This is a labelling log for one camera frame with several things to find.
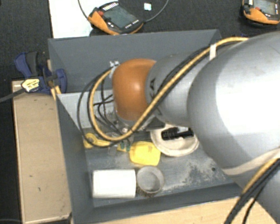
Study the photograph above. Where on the white plastic cup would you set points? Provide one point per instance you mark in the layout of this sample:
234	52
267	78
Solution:
113	183

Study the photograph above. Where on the yellow sponge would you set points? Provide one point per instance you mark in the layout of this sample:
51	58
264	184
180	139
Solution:
145	156

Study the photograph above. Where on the grey metal bin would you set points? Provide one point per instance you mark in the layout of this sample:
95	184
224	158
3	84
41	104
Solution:
187	176

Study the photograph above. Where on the pale wood flat board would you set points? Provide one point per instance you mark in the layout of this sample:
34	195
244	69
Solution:
40	150

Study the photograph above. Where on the black cylinder on white bracket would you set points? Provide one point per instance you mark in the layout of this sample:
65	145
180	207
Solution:
176	148

